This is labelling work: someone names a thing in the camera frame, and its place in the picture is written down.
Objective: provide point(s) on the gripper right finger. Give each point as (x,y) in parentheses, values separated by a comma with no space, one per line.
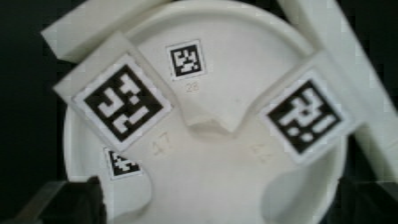
(369,202)

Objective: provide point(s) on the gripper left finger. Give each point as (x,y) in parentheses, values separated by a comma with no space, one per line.
(65,204)

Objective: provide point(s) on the white cross-shaped table base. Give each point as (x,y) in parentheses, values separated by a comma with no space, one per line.
(207,173)

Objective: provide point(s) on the white round table top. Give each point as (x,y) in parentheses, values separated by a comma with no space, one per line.
(220,43)

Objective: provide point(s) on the white right fence bar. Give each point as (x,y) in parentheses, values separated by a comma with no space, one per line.
(321,21)

